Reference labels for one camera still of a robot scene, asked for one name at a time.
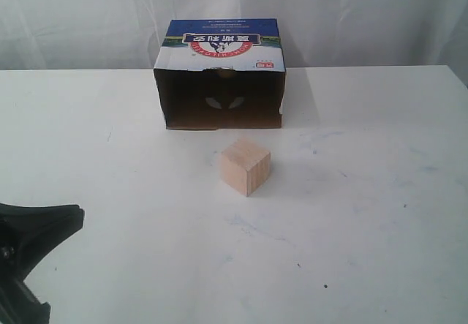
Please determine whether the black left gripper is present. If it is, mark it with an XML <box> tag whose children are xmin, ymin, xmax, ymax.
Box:
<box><xmin>1</xmin><ymin>203</ymin><xmax>85</xmax><ymax>323</ymax></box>

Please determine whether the light wooden cube block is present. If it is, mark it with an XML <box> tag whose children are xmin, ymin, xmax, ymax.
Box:
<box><xmin>219</xmin><ymin>138</ymin><xmax>271</xmax><ymax>197</ymax></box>

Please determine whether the open blue white cardboard box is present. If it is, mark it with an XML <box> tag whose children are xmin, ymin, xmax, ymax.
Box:
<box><xmin>154</xmin><ymin>18</ymin><xmax>286</xmax><ymax>130</ymax></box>

